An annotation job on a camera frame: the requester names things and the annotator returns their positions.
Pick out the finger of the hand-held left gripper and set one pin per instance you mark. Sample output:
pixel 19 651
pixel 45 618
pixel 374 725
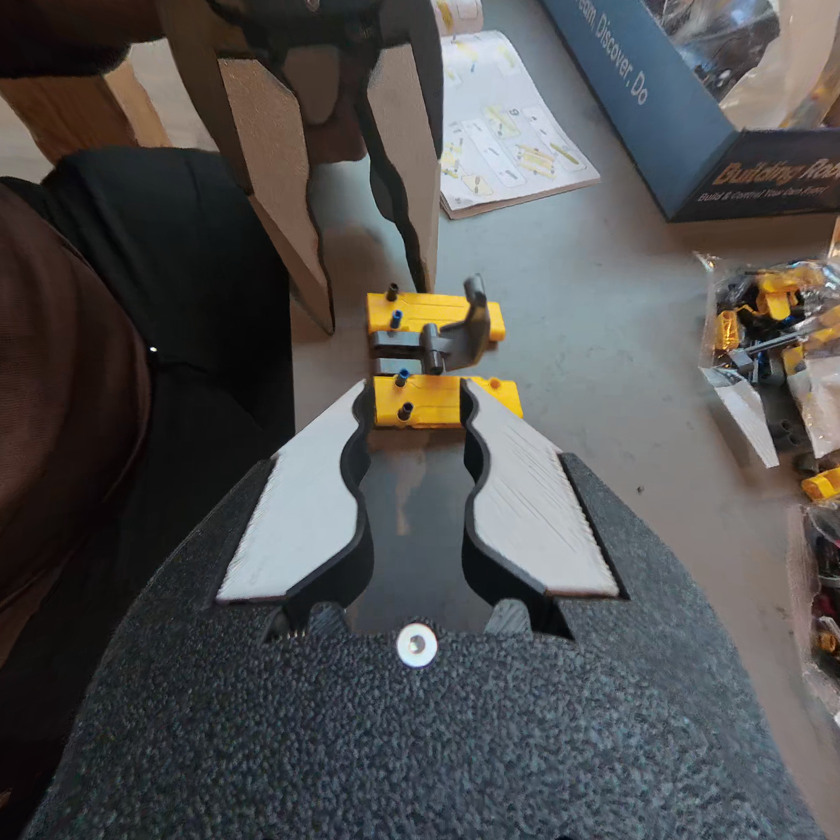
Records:
pixel 275 144
pixel 407 131

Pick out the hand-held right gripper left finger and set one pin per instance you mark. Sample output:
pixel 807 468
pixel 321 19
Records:
pixel 295 518

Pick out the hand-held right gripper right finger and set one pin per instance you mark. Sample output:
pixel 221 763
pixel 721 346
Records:
pixel 544 518

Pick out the yellow panel with grey beam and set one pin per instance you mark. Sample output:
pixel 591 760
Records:
pixel 433 400

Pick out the yellow panel with curved grey panel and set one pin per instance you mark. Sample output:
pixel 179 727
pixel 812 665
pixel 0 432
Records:
pixel 426 305

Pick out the person's left forearm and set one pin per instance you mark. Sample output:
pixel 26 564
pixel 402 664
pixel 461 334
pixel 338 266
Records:
pixel 65 33

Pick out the grey desk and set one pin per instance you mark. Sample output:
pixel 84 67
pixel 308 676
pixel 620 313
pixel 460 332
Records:
pixel 590 295

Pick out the person's left hand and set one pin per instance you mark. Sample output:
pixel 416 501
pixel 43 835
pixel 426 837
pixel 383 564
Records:
pixel 334 144

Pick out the open instruction booklet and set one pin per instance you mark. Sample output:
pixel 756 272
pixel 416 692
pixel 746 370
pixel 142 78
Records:
pixel 512 164

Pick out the person's black trousers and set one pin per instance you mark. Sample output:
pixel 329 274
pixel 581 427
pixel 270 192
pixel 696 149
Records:
pixel 197 295

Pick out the brown wooden leg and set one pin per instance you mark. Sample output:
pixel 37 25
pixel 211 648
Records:
pixel 79 111

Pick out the blue cardboard kit box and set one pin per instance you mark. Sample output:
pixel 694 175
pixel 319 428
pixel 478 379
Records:
pixel 656 131

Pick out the small yellow connector piece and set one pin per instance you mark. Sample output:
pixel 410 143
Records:
pixel 823 484

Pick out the clear bag black red parts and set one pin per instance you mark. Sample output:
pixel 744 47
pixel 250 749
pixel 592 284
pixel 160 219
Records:
pixel 820 590

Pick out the small clear bag yellow parts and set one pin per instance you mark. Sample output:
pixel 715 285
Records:
pixel 741 308

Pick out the large clear bag of parts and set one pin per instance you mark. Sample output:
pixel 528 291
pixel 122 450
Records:
pixel 722 39

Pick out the crumpled clear plastic bag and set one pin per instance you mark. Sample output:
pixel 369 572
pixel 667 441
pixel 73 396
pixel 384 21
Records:
pixel 807 65

